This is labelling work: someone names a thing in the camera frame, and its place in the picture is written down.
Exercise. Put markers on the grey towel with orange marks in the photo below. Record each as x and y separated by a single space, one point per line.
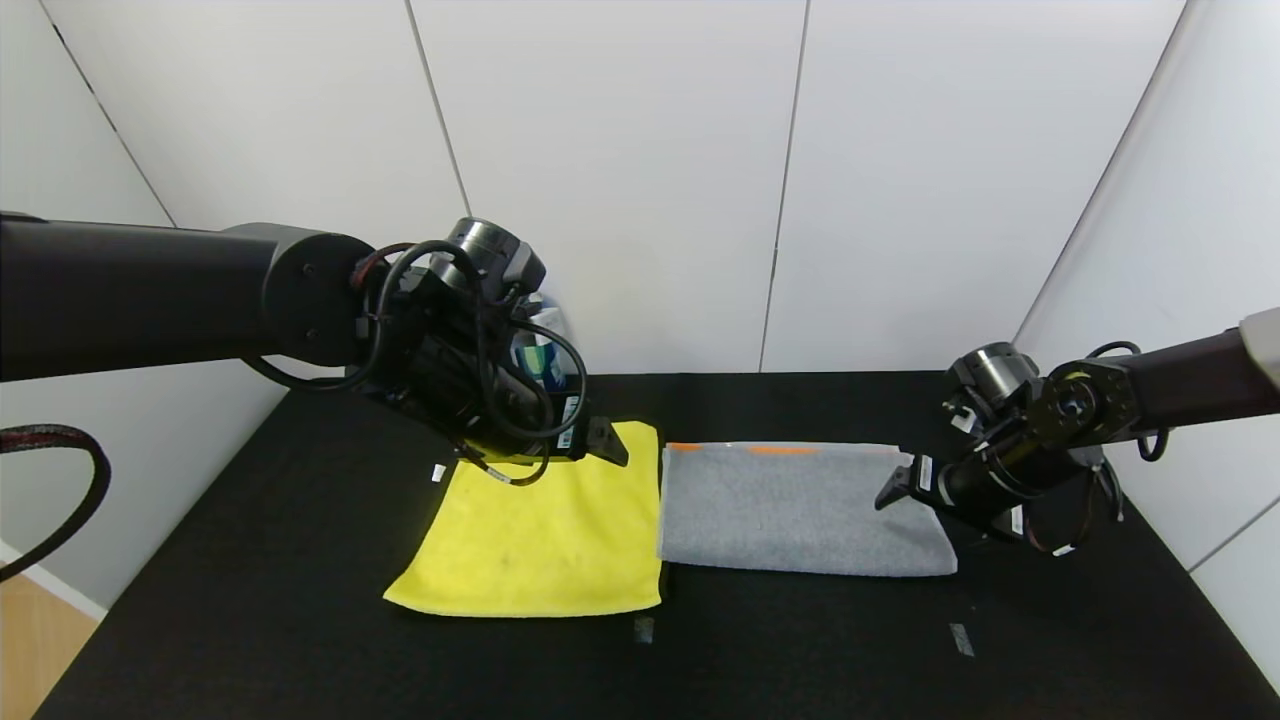
800 510

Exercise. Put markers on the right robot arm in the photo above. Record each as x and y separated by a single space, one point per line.
1200 380

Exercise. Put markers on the blue and green drink can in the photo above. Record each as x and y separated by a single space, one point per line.
545 365

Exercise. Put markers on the clear tape marker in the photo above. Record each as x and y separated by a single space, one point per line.
961 640
644 630

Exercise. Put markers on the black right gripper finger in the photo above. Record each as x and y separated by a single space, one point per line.
897 485

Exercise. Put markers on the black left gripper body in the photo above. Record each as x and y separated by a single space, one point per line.
572 424

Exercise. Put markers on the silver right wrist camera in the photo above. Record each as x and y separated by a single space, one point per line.
962 415

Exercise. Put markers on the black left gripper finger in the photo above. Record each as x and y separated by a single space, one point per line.
606 442

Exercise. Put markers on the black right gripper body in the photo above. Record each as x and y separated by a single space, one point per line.
922 475

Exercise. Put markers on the yellow towel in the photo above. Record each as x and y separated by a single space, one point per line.
540 540

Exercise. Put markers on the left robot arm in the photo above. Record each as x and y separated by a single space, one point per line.
130 295

